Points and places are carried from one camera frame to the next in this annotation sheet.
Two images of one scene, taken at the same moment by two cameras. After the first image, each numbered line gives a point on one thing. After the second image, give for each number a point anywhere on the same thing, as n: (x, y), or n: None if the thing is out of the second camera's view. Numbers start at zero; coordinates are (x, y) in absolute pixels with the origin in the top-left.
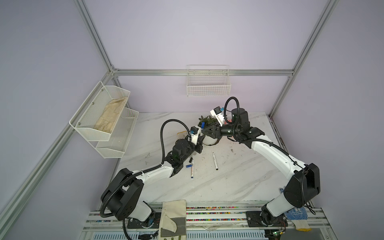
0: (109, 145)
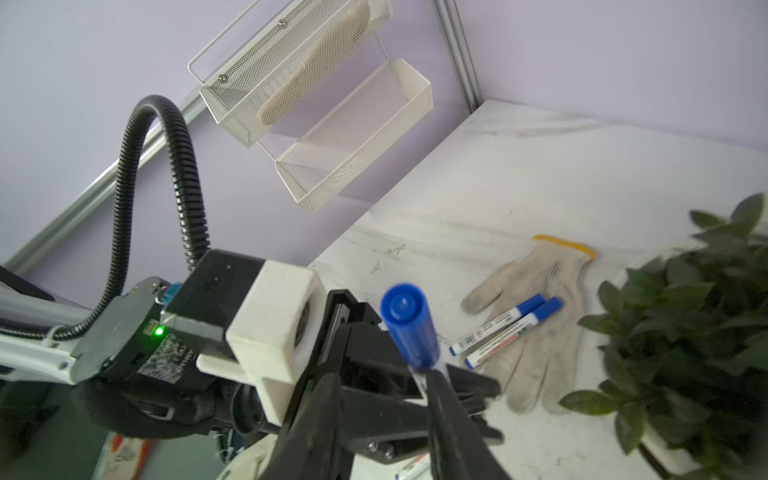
0: (279, 54)
